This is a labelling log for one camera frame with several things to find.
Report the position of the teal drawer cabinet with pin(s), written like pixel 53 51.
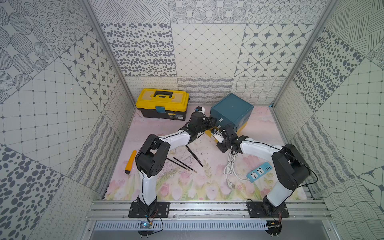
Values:
pixel 232 111

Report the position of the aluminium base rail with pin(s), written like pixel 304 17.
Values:
pixel 202 215

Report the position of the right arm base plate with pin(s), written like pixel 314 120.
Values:
pixel 266 210

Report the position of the black pencil plain end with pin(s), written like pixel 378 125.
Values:
pixel 194 155

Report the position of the black pencil pair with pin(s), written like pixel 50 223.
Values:
pixel 178 164

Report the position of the black pencil gold end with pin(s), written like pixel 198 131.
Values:
pixel 185 165

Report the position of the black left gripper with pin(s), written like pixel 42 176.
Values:
pixel 208 123

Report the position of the orange utility knife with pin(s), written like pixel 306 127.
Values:
pixel 129 165

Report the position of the yellow bottom drawer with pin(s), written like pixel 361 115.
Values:
pixel 229 129

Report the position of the yellow black plastic toolbox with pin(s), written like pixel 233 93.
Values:
pixel 163 104

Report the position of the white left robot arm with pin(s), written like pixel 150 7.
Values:
pixel 152 156

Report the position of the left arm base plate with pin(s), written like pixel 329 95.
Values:
pixel 149 209

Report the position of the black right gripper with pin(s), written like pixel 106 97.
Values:
pixel 220 148

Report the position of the teal power strip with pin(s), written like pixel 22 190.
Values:
pixel 259 172

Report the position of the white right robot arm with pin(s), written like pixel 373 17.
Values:
pixel 289 165

